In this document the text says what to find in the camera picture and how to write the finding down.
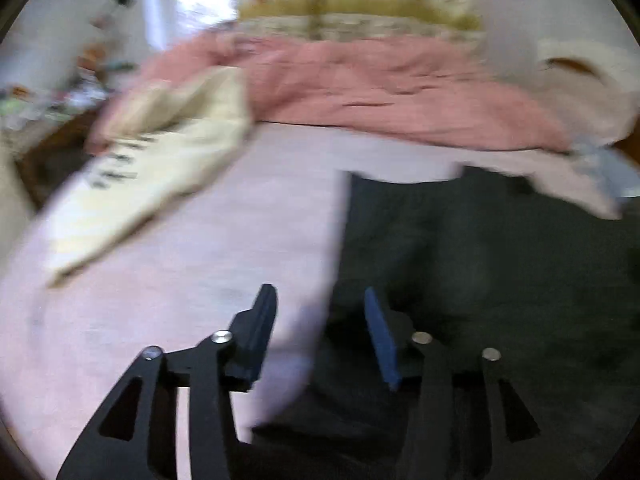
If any wooden desk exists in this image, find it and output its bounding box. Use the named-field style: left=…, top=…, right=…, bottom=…
left=8, top=106, right=101, bottom=211

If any pink pillow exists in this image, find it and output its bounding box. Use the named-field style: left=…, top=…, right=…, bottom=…
left=537, top=58, right=639, bottom=145

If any white cabinet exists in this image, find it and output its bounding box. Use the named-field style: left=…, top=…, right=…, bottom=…
left=0, top=139, right=34, bottom=271

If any tree pattern curtain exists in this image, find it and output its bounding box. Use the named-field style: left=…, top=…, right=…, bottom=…
left=238, top=0, right=485, bottom=44

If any black puffer jacket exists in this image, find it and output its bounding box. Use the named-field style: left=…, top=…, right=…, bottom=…
left=253, top=167, right=639, bottom=479

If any blue patterned pillow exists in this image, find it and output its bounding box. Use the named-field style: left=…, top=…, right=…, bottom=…
left=572, top=140, right=639, bottom=204

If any cream printed hoodie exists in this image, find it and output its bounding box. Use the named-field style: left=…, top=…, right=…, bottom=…
left=44, top=66, right=252, bottom=285

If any wall desk lamp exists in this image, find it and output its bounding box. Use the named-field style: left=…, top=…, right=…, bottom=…
left=90, top=0, right=136, bottom=30

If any pink plaid duvet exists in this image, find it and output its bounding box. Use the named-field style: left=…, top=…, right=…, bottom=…
left=86, top=29, right=570, bottom=154

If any desk clutter pile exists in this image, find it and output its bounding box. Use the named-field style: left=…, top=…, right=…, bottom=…
left=1, top=44, right=138, bottom=131

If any white wooden headboard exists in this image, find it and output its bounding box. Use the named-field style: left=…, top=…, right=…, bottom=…
left=538, top=39, right=639, bottom=146

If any pink bed sheet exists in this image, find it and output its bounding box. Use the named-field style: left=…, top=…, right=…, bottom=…
left=1, top=125, right=614, bottom=479

